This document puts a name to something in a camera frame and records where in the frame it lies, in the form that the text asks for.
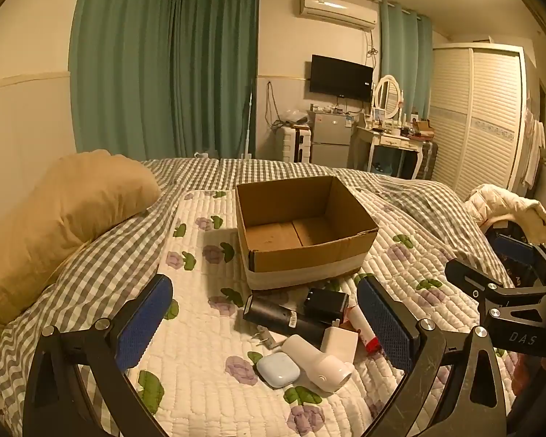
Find white bottle red cap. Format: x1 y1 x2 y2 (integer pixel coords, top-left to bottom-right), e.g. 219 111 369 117
346 305 381 354

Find white charger cube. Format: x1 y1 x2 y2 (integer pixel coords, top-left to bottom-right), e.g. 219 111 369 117
320 327 359 363

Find white handheld device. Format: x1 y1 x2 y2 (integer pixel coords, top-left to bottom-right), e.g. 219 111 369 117
281 334 354 393

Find black rectangular adapter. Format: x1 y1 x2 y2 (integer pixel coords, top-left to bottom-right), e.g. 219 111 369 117
304 288 349 324

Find black cylinder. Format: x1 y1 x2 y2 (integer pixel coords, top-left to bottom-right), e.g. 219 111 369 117
244 295 328 346

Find light blue earbuds case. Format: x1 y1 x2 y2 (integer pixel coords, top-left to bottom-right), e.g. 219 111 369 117
255 352 301 389

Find person's right hand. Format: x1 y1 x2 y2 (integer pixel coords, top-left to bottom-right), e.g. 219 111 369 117
511 354 546 397

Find grey checkered duvet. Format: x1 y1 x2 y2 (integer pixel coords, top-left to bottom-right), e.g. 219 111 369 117
0 159 505 436

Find white puffer jacket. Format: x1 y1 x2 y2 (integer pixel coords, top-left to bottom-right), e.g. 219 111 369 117
463 184 546 245

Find white floral quilt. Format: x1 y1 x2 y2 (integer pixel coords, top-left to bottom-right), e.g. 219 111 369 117
128 185 506 436

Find hanging white clothes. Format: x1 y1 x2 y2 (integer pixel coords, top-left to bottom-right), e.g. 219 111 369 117
522 110 546 188

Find dark suitcase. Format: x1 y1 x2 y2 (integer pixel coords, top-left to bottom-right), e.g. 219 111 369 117
417 141 439 181

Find tan pillow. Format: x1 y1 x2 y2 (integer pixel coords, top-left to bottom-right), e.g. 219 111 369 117
0 150 161 337

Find white louvered wardrobe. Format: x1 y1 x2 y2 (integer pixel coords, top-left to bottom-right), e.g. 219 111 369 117
428 43 527 199

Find white dressing table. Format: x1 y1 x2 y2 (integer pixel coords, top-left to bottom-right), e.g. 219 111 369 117
347 125 424 180

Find brown cardboard box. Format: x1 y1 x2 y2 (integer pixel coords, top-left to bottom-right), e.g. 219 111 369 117
236 176 379 291

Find white oval vanity mirror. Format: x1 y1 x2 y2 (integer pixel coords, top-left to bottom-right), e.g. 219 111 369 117
372 74 403 121

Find grey mini fridge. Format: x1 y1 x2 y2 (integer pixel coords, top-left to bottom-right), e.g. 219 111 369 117
310 113 355 168

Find white suitcase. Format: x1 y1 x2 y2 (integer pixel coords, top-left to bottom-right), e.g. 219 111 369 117
275 125 312 164

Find white broom stick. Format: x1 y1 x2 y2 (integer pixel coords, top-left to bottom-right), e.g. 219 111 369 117
241 92 253 159

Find green curtain right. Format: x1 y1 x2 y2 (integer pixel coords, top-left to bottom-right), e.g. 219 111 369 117
380 0 433 119

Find green curtain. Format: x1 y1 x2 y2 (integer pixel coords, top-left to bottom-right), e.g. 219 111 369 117
69 0 259 160
380 0 433 119

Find green curtain left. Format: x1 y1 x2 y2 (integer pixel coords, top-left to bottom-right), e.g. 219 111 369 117
69 0 259 160

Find white air conditioner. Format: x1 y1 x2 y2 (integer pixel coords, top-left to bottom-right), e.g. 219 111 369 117
300 0 379 32

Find black wall television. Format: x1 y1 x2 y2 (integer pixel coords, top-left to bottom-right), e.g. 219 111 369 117
309 54 374 103

